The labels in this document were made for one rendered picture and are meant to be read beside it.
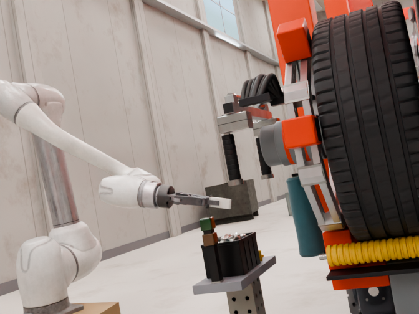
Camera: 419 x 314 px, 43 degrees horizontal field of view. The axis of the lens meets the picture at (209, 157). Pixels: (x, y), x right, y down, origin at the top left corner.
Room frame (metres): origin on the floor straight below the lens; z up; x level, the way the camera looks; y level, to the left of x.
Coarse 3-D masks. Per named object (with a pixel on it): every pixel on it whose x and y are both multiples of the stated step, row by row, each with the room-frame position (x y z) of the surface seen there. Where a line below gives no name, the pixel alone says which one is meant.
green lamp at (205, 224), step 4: (200, 220) 1.69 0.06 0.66; (204, 220) 1.69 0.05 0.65; (208, 220) 1.68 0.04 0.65; (212, 220) 1.70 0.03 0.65; (200, 224) 1.70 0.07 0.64; (204, 224) 1.69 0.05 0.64; (208, 224) 1.69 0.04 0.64; (212, 224) 1.69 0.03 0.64; (204, 228) 1.69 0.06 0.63; (208, 228) 1.69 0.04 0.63; (212, 228) 1.69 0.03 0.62
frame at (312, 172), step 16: (288, 64) 1.42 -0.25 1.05; (304, 64) 1.39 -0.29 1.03; (288, 80) 1.37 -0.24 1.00; (304, 80) 1.34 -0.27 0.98; (288, 96) 1.33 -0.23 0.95; (304, 96) 1.32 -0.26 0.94; (288, 112) 1.34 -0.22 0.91; (304, 112) 1.32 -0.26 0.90; (304, 160) 1.36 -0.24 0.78; (320, 160) 1.32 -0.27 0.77; (304, 176) 1.33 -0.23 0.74; (320, 176) 1.32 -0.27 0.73; (320, 208) 1.44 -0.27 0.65; (336, 208) 1.42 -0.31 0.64; (320, 224) 1.46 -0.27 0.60; (336, 224) 1.45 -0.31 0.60
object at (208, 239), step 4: (216, 232) 1.71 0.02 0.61; (204, 236) 1.69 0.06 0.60; (208, 236) 1.69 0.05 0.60; (212, 236) 1.68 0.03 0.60; (216, 236) 1.71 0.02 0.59; (204, 240) 1.69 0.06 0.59; (208, 240) 1.69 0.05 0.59; (212, 240) 1.68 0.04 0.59; (216, 240) 1.70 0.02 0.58; (204, 244) 1.69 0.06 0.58; (208, 244) 1.69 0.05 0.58; (212, 244) 1.68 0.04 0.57
